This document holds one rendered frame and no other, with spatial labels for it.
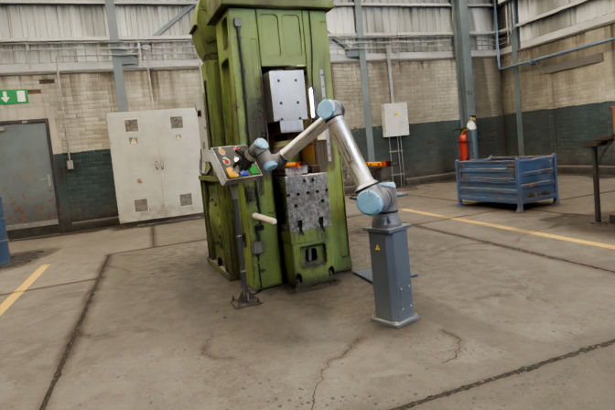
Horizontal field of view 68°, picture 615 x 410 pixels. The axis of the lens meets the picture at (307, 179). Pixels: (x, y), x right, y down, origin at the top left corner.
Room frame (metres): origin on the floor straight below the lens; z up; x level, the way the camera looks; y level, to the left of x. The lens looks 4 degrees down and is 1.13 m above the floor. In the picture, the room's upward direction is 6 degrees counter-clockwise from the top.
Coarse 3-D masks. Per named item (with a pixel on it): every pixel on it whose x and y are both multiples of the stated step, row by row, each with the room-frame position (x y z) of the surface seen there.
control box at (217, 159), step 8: (208, 152) 3.33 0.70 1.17; (216, 152) 3.31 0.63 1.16; (224, 152) 3.35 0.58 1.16; (232, 152) 3.41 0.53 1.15; (216, 160) 3.28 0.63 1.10; (232, 160) 3.36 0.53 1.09; (216, 168) 3.28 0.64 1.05; (224, 168) 3.26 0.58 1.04; (224, 176) 3.23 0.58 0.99; (240, 176) 3.31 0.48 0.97; (248, 176) 3.37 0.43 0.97; (256, 176) 3.42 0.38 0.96; (224, 184) 3.25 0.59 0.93
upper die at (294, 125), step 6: (294, 120) 3.75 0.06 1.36; (300, 120) 3.78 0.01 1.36; (270, 126) 3.92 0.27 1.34; (276, 126) 3.78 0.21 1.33; (282, 126) 3.71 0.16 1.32; (288, 126) 3.73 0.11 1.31; (294, 126) 3.75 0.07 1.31; (300, 126) 3.77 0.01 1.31; (270, 132) 3.93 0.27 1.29; (276, 132) 3.79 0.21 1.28; (282, 132) 3.71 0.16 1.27; (288, 132) 3.73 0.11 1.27; (294, 132) 3.83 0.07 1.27
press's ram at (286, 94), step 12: (276, 72) 3.71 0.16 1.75; (288, 72) 3.75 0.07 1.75; (300, 72) 3.79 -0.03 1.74; (264, 84) 3.80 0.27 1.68; (276, 84) 3.71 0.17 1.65; (288, 84) 3.75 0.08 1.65; (300, 84) 3.79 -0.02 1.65; (264, 96) 3.82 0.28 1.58; (276, 96) 3.70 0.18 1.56; (288, 96) 3.74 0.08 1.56; (300, 96) 3.78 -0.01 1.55; (276, 108) 3.70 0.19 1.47; (288, 108) 3.74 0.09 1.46; (300, 108) 3.78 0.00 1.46; (276, 120) 3.69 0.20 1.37; (288, 120) 3.74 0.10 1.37
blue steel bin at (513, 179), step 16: (480, 160) 7.27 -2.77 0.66; (496, 160) 7.29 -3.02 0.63; (512, 160) 6.14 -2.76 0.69; (528, 160) 6.14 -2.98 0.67; (544, 160) 6.29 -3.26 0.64; (464, 176) 6.97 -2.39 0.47; (480, 176) 6.67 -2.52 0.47; (496, 176) 6.41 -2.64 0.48; (512, 176) 6.16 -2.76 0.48; (528, 176) 6.16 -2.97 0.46; (544, 176) 6.31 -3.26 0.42; (464, 192) 6.99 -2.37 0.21; (480, 192) 6.69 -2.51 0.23; (496, 192) 6.42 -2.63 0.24; (512, 192) 6.16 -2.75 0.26; (528, 192) 6.15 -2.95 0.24; (544, 192) 6.28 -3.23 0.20
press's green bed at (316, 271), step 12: (324, 228) 3.76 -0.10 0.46; (288, 240) 3.68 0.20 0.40; (300, 240) 3.67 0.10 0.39; (312, 240) 3.71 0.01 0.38; (324, 240) 3.77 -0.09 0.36; (288, 252) 3.73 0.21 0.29; (300, 252) 3.72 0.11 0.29; (312, 252) 3.86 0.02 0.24; (324, 252) 3.80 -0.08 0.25; (288, 264) 3.75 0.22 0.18; (300, 264) 3.67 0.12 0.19; (312, 264) 3.76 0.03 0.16; (324, 264) 3.75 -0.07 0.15; (288, 276) 3.78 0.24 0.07; (300, 276) 3.69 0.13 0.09; (312, 276) 3.71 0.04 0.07; (324, 276) 3.75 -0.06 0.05
